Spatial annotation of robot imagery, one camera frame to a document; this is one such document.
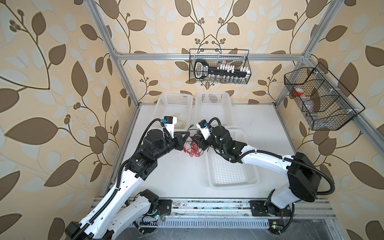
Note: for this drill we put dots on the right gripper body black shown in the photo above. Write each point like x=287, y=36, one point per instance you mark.
x=210, y=142

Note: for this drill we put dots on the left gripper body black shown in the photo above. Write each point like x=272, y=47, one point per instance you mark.
x=167, y=145

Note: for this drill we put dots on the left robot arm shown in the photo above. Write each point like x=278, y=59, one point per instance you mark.
x=109, y=218

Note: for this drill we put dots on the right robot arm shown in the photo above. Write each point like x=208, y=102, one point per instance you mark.
x=304, y=181

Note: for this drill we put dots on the front white plastic basket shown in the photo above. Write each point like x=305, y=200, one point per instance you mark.
x=223, y=175

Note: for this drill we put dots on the back middle white basket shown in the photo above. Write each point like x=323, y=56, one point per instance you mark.
x=214, y=104

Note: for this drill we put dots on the back left white basket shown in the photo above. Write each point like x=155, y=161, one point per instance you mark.
x=176, y=105

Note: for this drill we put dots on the red capped item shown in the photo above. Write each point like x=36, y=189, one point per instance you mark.
x=298, y=92

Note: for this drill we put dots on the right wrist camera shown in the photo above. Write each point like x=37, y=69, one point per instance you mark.
x=204, y=128

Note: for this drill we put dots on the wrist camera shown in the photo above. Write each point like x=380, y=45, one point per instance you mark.
x=204, y=128
x=168, y=125

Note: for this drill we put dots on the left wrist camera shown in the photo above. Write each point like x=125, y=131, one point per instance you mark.
x=168, y=125

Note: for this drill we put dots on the black tool with handle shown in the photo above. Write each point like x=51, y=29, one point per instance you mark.
x=202, y=70

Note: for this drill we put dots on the back black wire basket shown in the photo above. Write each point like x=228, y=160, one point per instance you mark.
x=225, y=56

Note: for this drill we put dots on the black wire basket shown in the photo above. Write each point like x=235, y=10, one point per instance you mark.
x=225, y=56
x=327, y=104

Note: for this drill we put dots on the right black wire basket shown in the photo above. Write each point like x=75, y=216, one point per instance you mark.
x=327, y=104

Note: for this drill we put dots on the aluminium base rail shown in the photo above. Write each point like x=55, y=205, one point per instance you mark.
x=234, y=214

